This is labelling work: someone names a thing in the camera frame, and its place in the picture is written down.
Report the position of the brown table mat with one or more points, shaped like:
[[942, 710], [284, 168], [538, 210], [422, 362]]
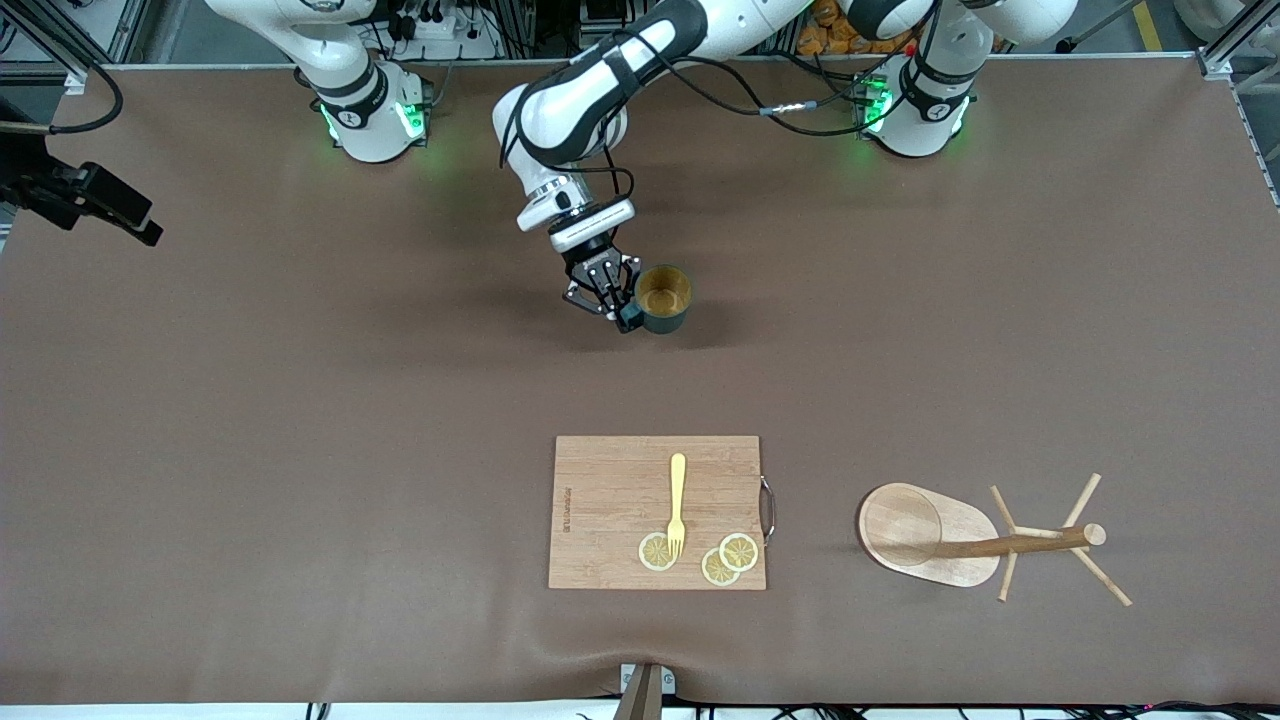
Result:
[[400, 350]]

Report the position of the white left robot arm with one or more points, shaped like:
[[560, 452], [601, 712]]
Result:
[[570, 110]]

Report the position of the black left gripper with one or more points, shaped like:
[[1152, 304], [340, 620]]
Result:
[[591, 262]]

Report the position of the white power strip black plugs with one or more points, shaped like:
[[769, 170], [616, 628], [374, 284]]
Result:
[[430, 25]]

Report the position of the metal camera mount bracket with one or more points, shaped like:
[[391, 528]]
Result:
[[645, 700]]

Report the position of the yellow plastic fork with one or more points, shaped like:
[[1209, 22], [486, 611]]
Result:
[[678, 490]]

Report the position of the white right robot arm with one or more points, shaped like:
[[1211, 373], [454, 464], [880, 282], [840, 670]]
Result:
[[370, 120]]

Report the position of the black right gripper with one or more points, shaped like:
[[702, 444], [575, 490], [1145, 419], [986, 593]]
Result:
[[62, 190]]

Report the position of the lemon slice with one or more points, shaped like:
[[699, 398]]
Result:
[[652, 552], [714, 572], [740, 551]]

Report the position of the wooden mug tree rack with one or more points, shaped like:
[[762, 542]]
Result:
[[900, 540]]

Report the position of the teal cup yellow inside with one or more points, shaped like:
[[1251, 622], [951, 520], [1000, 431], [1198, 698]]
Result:
[[663, 292]]

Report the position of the orange toy pile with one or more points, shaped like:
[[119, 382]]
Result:
[[820, 35]]

